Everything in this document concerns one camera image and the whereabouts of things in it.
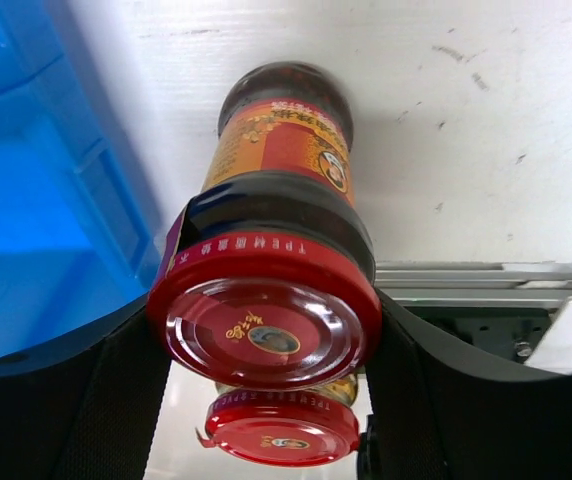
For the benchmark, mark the red-lid sauce jar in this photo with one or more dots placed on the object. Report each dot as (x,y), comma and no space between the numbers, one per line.
(295,429)
(267,278)

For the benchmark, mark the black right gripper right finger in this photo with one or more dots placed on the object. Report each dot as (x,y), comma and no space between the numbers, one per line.
(445,409)

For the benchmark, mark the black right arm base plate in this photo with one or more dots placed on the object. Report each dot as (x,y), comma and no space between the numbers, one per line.
(508,332)

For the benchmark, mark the blue three-compartment plastic bin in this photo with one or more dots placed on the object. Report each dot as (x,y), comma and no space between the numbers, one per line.
(77,215)

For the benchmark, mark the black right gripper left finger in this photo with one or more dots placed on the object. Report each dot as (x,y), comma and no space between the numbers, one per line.
(85,404)

